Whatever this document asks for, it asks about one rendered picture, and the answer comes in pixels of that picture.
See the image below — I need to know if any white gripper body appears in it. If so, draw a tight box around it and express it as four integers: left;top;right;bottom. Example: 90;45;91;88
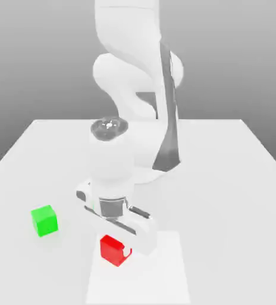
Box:
83;204;158;256

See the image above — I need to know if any small red cube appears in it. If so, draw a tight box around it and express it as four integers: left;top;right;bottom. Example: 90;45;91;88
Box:
99;234;133;267

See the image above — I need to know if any small green cube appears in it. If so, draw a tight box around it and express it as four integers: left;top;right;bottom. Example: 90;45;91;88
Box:
30;204;59;238

